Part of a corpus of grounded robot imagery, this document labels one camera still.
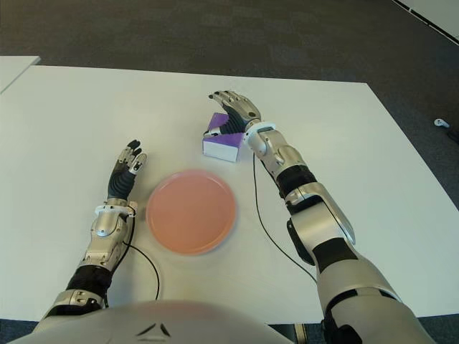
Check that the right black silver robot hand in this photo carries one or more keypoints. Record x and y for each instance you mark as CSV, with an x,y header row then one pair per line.
x,y
244,109

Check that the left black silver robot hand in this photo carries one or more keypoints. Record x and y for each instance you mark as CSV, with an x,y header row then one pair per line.
x,y
120,184

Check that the purple tissue paper pack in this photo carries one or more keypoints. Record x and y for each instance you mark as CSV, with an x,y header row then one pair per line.
x,y
220,148

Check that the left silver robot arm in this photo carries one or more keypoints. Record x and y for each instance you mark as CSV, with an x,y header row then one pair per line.
x,y
105,229

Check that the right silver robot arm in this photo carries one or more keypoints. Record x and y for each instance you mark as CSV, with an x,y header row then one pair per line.
x,y
322,222

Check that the pink round plate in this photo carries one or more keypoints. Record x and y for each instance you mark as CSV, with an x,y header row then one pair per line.
x,y
190,213

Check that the silver robot torso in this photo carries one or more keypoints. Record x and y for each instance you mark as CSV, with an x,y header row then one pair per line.
x,y
161,322

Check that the white side table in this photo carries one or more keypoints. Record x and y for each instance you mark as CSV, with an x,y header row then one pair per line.
x,y
14,70

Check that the white handheld controller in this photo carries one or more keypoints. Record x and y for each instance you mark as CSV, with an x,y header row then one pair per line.
x,y
441,123

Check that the white panel with black edge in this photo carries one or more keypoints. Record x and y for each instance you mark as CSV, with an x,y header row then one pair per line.
x,y
439,14

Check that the grey metal post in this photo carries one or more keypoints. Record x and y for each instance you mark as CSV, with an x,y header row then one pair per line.
x,y
300,335

